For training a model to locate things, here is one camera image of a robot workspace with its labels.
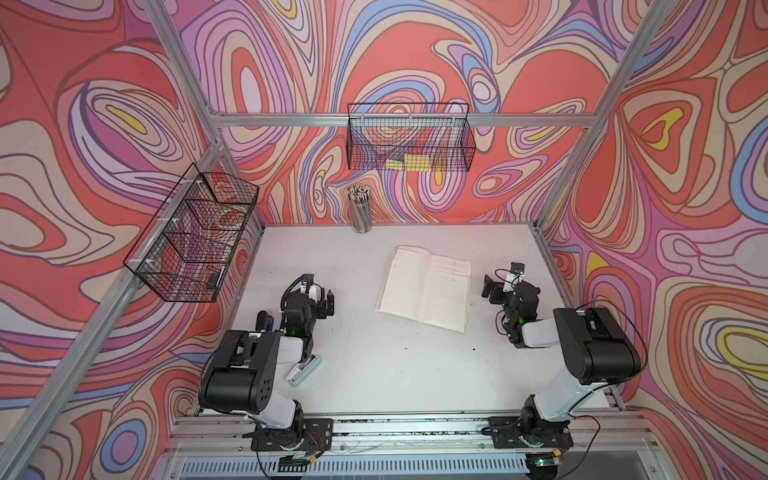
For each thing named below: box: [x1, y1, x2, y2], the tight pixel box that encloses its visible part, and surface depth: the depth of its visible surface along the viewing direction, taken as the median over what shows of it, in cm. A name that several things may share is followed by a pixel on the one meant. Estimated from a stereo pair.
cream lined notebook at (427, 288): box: [374, 245, 471, 333], surface depth 101 cm
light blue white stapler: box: [285, 355, 322, 388], surface depth 84 cm
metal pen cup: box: [348, 184, 372, 234], surface depth 111 cm
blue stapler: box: [255, 310, 275, 333], surface depth 91 cm
